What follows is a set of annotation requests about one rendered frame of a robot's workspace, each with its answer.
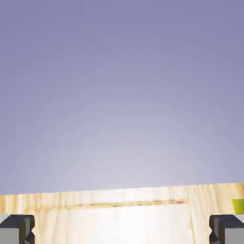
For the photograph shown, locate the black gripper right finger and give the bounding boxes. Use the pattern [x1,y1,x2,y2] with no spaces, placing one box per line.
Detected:
[209,213,244,244]

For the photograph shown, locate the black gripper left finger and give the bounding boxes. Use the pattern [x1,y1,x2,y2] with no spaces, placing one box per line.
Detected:
[0,214,36,244]

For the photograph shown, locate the large green box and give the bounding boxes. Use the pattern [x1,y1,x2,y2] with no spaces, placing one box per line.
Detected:
[232,198,244,215]

